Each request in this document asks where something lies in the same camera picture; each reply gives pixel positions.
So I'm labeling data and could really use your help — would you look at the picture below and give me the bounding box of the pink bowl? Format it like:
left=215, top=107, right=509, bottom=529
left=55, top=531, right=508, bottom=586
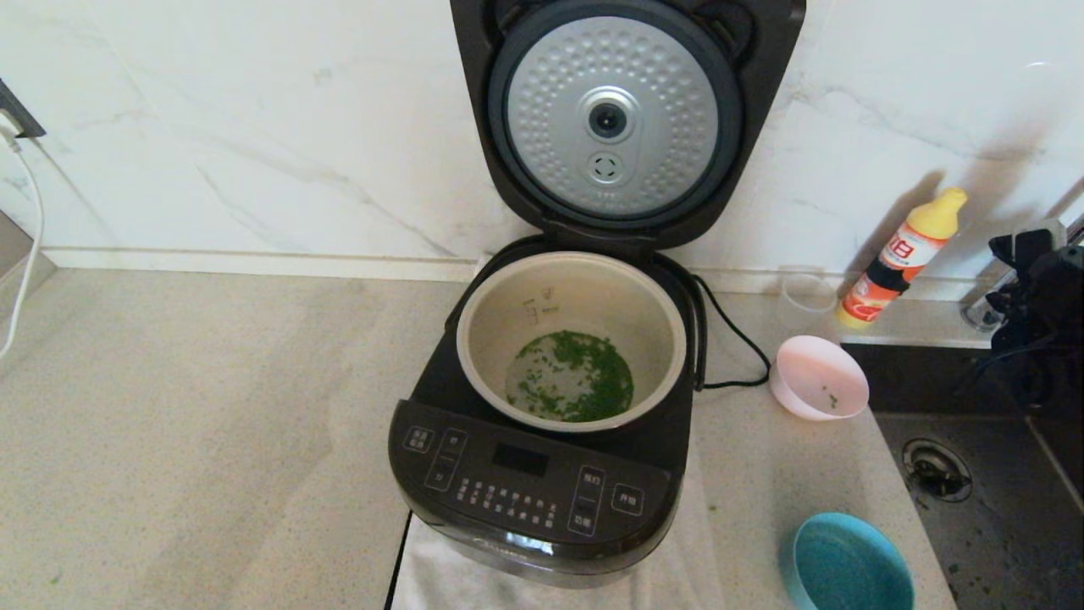
left=768, top=335, right=870, bottom=422

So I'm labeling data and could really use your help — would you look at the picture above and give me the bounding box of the blue bowl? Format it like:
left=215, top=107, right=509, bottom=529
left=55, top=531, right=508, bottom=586
left=781, top=511, right=915, bottom=610

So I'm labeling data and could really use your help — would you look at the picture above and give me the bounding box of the black rice cooker lid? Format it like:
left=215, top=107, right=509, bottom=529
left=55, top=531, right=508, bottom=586
left=450, top=0, right=806, bottom=252

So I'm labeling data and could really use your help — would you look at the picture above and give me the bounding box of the cream inner pot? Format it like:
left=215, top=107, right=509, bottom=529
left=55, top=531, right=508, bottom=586
left=456, top=251, right=687, bottom=433

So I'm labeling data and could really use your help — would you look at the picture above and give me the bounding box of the black rice cooker body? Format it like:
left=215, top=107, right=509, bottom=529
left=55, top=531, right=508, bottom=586
left=389, top=237, right=708, bottom=587

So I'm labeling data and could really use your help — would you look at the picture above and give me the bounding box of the chrome faucet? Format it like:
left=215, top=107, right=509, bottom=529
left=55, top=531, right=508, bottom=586
left=961, top=216, right=1084, bottom=333

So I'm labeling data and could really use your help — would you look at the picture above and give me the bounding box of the orange yellow detergent bottle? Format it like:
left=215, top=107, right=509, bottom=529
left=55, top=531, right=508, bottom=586
left=835, top=186, right=969, bottom=330

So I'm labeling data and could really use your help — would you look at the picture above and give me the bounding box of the steel sink drain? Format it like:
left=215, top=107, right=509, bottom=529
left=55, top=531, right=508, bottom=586
left=902, top=438, right=973, bottom=502

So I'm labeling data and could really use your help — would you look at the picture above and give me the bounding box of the steel sink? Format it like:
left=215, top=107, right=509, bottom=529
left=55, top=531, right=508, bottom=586
left=838, top=341, right=1084, bottom=610

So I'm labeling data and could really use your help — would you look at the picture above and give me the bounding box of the clear glass cup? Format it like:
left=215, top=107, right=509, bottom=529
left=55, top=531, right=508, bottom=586
left=777, top=267, right=839, bottom=314

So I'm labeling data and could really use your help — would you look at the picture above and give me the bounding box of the white cloth mat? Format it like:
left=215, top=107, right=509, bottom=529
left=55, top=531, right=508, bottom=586
left=391, top=462, right=729, bottom=610

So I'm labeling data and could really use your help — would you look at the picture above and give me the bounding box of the black strip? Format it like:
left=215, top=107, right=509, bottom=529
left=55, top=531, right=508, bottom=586
left=383, top=511, right=414, bottom=610

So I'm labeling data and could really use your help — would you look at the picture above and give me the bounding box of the black power cable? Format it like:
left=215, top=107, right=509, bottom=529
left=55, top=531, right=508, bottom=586
left=690, top=275, right=772, bottom=391

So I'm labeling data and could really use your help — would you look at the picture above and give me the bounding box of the white charger cable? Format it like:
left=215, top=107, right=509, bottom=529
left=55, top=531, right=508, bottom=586
left=0, top=127, right=45, bottom=361

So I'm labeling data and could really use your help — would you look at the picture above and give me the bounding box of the grey wall outlet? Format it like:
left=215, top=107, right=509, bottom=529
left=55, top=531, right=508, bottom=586
left=0, top=78, right=47, bottom=141

